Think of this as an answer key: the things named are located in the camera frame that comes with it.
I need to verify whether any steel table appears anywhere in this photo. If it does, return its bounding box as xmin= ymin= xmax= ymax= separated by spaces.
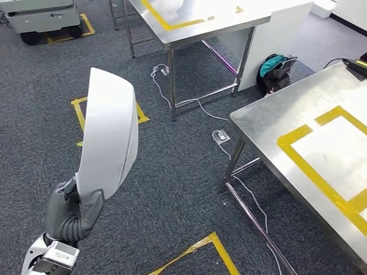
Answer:
xmin=122 ymin=0 xmax=271 ymax=122

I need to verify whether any black flat device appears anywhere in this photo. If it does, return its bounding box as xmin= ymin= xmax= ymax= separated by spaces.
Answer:
xmin=342 ymin=53 xmax=367 ymax=78

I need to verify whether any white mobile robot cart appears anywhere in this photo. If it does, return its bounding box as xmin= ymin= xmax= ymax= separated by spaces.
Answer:
xmin=5 ymin=0 xmax=82 ymax=45

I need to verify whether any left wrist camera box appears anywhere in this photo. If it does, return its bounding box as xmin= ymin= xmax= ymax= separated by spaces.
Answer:
xmin=33 ymin=241 xmax=80 ymax=275

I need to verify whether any black teal backpack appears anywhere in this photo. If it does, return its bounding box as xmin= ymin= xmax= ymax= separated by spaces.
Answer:
xmin=256 ymin=53 xmax=298 ymax=96

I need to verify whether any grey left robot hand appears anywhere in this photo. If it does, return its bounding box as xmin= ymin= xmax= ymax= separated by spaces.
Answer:
xmin=44 ymin=176 xmax=105 ymax=245

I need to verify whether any white partition panel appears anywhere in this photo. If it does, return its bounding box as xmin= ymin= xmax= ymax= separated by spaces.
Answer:
xmin=238 ymin=0 xmax=315 ymax=93

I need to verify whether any white floor cable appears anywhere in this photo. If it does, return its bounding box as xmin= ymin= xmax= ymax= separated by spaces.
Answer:
xmin=150 ymin=64 xmax=230 ymax=122
xmin=212 ymin=131 xmax=283 ymax=275

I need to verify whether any black device cable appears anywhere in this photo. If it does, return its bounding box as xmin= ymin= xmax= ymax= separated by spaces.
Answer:
xmin=323 ymin=57 xmax=344 ymax=70

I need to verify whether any white curved car panel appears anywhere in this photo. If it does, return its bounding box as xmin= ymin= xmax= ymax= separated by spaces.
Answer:
xmin=75 ymin=67 xmax=139 ymax=206

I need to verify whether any steel workbench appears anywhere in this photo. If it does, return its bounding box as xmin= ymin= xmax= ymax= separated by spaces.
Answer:
xmin=221 ymin=61 xmax=367 ymax=275

